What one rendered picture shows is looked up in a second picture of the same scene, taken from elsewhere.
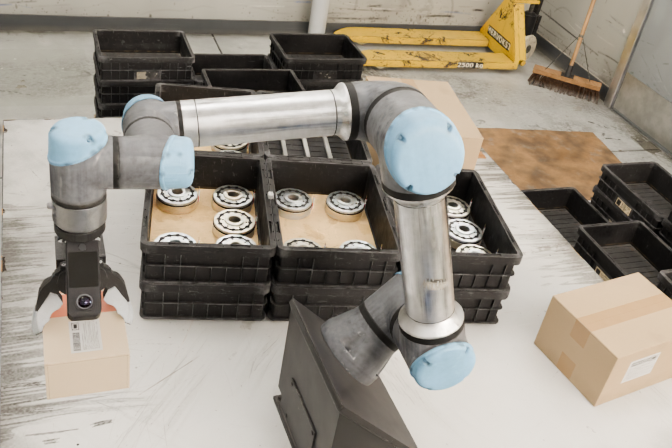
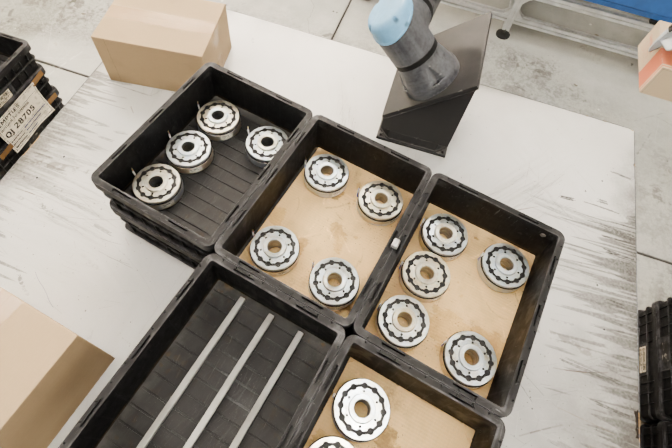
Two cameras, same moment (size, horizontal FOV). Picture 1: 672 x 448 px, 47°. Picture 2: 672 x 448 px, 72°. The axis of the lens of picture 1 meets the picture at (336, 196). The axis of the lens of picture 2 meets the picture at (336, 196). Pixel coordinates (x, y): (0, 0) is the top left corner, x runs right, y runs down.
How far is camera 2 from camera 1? 2.01 m
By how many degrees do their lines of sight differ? 83
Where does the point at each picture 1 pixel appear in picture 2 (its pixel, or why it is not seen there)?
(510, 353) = not seen: hidden behind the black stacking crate
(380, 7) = not seen: outside the picture
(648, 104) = not seen: outside the picture
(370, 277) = (336, 149)
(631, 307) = (153, 20)
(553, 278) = (103, 134)
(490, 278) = (231, 95)
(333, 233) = (317, 225)
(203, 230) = (454, 295)
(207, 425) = (498, 162)
